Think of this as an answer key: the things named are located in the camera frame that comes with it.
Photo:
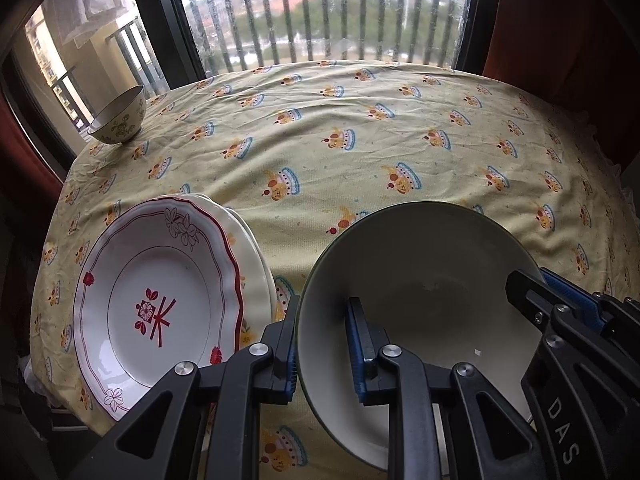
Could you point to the grey-green ceramic bowl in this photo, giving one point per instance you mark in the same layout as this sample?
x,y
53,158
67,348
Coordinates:
x,y
425,270

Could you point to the dark window frame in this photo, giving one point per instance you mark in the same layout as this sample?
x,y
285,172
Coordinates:
x,y
170,20

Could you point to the white hanging cloth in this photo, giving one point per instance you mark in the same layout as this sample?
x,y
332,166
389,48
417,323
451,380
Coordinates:
x,y
95,0

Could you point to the cream plate with yellow flowers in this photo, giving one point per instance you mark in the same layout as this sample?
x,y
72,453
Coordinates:
x,y
257,280

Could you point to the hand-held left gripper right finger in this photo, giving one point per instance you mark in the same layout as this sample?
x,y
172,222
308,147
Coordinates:
x,y
358,355

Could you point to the yellow printed tablecloth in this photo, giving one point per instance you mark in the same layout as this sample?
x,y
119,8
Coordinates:
x,y
350,170

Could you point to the cream floral bowl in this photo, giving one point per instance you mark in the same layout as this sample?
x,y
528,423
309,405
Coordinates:
x,y
122,125

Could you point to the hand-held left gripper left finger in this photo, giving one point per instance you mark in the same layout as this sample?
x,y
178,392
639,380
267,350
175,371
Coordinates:
x,y
287,367

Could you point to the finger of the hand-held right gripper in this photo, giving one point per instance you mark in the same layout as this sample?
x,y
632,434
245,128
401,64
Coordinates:
x,y
527,295
575,295

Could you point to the white plate with red pattern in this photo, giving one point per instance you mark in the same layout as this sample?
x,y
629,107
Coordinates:
x,y
125,280

